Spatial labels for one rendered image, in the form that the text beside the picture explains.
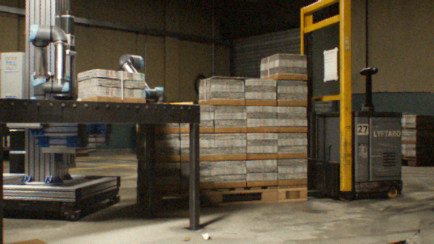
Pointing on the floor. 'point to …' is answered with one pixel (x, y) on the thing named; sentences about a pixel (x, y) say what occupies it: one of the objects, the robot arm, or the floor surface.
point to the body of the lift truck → (367, 150)
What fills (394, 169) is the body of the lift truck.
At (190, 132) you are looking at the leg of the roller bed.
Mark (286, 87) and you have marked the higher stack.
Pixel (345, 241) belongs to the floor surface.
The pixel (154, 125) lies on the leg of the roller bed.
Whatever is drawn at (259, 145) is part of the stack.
